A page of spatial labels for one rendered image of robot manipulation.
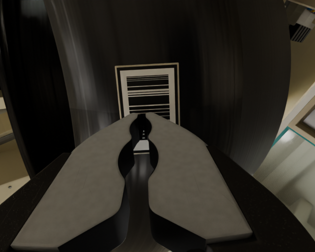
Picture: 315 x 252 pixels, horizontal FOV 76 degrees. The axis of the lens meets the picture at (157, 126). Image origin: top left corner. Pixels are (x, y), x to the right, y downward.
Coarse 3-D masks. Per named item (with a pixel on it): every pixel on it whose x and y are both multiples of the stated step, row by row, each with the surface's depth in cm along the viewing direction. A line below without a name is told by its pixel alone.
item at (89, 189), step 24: (120, 120) 11; (96, 144) 9; (120, 144) 9; (72, 168) 8; (96, 168) 8; (120, 168) 8; (48, 192) 7; (72, 192) 7; (96, 192) 7; (120, 192) 6; (48, 216) 6; (72, 216) 6; (96, 216) 6; (120, 216) 6; (24, 240) 5; (48, 240) 5; (72, 240) 5; (96, 240) 6; (120, 240) 6
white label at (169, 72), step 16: (144, 64) 13; (160, 64) 13; (176, 64) 13; (128, 80) 13; (144, 80) 13; (160, 80) 13; (176, 80) 13; (128, 96) 13; (144, 96) 13; (160, 96) 13; (176, 96) 13; (128, 112) 13; (144, 112) 13; (160, 112) 13; (176, 112) 13; (144, 144) 14
